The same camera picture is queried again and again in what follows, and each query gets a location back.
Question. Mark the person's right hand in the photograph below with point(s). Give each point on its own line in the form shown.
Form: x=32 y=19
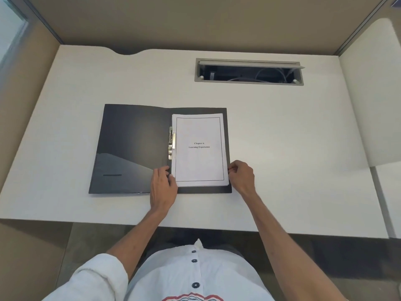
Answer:
x=244 y=178

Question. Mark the person's left hand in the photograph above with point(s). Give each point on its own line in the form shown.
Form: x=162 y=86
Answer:
x=163 y=192

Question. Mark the person's left thumb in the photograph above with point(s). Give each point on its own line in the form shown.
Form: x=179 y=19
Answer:
x=174 y=181

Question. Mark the person's right thumb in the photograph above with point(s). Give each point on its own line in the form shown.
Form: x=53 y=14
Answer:
x=232 y=171

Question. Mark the white paper stack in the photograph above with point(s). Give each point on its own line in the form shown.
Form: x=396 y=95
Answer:
x=200 y=159

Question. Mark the person's left forearm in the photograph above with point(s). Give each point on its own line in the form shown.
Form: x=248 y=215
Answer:
x=141 y=238

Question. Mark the person's right forearm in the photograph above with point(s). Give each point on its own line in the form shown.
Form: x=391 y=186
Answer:
x=282 y=244

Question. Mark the metal folder clip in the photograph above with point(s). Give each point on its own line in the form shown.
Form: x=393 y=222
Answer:
x=170 y=144

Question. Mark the dark trousers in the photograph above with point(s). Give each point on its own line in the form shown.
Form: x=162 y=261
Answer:
x=175 y=238

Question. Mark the open black folder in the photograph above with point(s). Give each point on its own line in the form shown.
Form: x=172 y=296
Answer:
x=128 y=144

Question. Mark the white buttoned shirt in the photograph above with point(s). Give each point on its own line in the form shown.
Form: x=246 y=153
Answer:
x=175 y=278

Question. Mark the beige wide partition panel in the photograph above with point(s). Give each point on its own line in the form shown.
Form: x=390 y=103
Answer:
x=203 y=21

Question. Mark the white neighbouring desk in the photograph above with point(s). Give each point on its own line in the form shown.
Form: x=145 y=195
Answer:
x=372 y=100

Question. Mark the beige narrow partition panel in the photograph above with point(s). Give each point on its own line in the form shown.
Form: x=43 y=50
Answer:
x=22 y=100

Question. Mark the frosted glass window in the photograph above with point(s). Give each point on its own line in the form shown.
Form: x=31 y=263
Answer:
x=9 y=28

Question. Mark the grey partition post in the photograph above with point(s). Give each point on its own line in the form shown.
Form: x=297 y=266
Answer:
x=363 y=25
x=37 y=18

